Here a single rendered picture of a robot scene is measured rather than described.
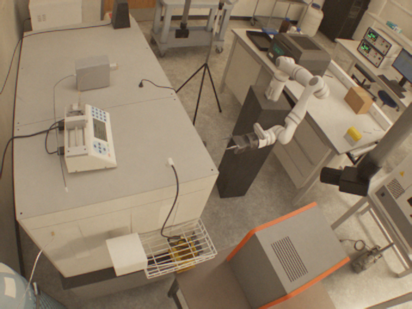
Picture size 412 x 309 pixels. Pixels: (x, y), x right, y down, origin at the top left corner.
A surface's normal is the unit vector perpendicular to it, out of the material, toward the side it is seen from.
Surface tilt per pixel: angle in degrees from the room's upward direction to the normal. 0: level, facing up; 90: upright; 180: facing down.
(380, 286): 0
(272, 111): 90
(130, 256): 0
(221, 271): 0
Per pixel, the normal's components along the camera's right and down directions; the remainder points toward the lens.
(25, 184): 0.18, -0.63
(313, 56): 0.43, 0.29
